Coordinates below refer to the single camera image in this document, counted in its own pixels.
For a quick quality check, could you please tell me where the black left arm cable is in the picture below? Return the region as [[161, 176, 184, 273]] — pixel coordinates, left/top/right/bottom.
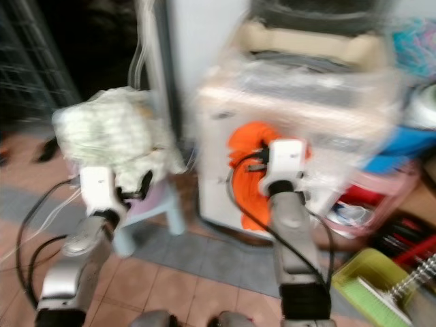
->
[[16, 177, 84, 309]]

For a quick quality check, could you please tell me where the green plastic basket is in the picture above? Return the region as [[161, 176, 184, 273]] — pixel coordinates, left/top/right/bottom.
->
[[330, 248, 436, 327]]

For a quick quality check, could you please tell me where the grey left robot leg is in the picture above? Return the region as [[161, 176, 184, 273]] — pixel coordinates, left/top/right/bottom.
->
[[128, 311, 172, 327]]

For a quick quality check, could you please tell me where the orange cloth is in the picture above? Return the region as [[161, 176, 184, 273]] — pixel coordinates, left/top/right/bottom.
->
[[228, 121, 288, 234]]

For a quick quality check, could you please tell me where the metal coil spring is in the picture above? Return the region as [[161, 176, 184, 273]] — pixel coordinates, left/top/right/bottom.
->
[[391, 253, 436, 295]]

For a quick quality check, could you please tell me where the black shoe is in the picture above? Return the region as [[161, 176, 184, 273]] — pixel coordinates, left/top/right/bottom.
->
[[40, 136, 63, 166]]

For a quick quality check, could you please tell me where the white laundry bundle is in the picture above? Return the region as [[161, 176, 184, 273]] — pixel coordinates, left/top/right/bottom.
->
[[50, 87, 186, 193]]

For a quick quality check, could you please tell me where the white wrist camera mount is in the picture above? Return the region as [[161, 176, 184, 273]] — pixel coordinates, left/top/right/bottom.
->
[[79, 165, 127, 219], [266, 139, 309, 196]]

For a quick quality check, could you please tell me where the grey wire grid rack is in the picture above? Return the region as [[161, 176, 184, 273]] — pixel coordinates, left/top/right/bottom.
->
[[0, 0, 81, 129]]

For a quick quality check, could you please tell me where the grey robot leg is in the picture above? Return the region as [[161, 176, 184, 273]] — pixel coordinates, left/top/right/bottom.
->
[[217, 311, 261, 327], [128, 311, 172, 327]]

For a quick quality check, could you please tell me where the grey right robot leg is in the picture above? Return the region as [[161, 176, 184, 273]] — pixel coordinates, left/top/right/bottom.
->
[[217, 311, 261, 327]]

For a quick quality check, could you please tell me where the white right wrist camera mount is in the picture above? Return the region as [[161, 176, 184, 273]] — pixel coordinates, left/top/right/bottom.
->
[[266, 139, 309, 196]]

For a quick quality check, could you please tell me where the pink plastic basin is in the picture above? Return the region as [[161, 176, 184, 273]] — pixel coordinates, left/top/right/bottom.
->
[[319, 162, 424, 240]]

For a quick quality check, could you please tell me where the teal patterned cloth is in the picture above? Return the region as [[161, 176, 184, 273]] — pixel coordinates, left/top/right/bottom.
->
[[391, 16, 436, 80]]

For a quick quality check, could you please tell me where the blue plastic tub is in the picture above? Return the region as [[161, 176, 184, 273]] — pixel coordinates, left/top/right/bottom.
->
[[362, 125, 436, 172]]

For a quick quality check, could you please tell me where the white water hose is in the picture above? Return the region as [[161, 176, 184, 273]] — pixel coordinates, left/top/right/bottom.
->
[[135, 0, 160, 91]]

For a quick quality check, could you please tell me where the white top-load washing machine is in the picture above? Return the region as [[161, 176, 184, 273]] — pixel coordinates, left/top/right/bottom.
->
[[193, 0, 412, 240]]

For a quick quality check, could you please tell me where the pale blue plastic stool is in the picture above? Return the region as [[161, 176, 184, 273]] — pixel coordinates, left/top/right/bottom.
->
[[112, 183, 186, 258]]

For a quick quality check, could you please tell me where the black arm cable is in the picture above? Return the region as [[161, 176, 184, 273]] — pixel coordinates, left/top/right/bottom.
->
[[229, 150, 336, 288], [16, 177, 84, 309]]

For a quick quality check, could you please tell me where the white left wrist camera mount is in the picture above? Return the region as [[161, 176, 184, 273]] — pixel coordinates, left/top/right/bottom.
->
[[79, 165, 127, 219]]

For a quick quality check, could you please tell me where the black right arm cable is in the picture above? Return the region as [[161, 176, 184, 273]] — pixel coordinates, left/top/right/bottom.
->
[[229, 150, 336, 288]]

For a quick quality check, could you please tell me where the red and black crate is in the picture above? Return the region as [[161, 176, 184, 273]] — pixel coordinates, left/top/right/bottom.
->
[[372, 217, 436, 269]]

